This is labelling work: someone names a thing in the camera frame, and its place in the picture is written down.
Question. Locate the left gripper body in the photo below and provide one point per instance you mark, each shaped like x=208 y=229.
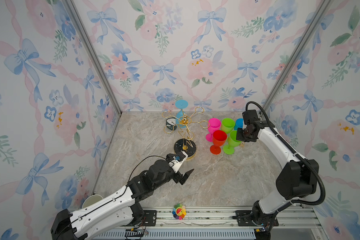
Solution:
x=177 y=177

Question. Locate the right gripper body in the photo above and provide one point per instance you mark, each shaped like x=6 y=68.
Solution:
x=242 y=135

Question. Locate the blue wine glass front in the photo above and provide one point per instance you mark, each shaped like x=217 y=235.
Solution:
x=239 y=124

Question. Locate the green wine glass front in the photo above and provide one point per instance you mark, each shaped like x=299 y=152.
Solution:
x=227 y=125

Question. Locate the green wine glass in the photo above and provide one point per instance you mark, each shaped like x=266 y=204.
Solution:
x=227 y=125
x=232 y=141

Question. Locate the green wine glass back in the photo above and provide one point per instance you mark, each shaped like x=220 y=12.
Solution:
x=232 y=141

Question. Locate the red wine glass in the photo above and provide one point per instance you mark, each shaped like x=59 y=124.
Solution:
x=218 y=139

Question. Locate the magenta wine glass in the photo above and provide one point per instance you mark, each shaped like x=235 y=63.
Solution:
x=214 y=125

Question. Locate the light blue wine glass back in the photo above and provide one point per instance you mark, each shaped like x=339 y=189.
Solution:
x=181 y=105

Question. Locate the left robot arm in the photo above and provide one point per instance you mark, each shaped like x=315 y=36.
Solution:
x=122 y=208

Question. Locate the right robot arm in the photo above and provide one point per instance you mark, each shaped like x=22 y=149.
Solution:
x=298 y=182

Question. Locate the gold wine glass rack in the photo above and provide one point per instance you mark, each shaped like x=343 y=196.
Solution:
x=186 y=143

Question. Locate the rainbow flower toy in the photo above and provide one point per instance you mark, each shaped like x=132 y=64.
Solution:
x=179 y=212

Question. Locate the small black alarm clock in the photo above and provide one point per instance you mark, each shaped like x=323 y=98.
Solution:
x=171 y=124

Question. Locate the white paper cup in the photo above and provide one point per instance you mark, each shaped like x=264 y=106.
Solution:
x=92 y=200

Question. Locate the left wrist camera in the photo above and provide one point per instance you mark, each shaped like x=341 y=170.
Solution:
x=177 y=159

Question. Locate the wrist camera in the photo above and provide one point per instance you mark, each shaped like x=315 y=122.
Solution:
x=250 y=117
x=177 y=159

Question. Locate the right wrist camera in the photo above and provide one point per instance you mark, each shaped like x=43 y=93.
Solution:
x=250 y=117

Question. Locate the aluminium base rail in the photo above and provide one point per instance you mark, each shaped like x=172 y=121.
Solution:
x=216 y=223

